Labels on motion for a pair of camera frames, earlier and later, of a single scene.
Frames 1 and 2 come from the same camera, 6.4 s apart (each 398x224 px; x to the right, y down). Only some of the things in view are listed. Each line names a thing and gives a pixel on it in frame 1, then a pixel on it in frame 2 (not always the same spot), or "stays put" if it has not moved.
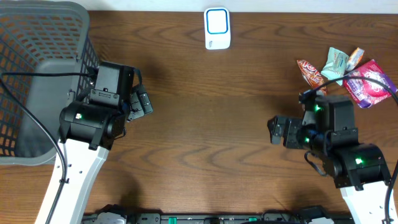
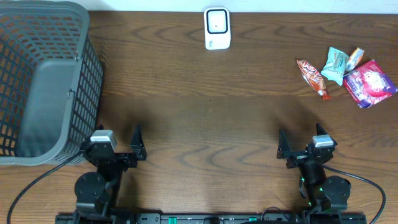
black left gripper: x=142 y=101 -> x=119 y=157
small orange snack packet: x=354 y=58 stays put
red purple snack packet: x=366 y=93 stays put
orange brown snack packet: x=312 y=76 stays put
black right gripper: x=292 y=124 -> x=285 y=152
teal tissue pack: x=334 y=68 stays put
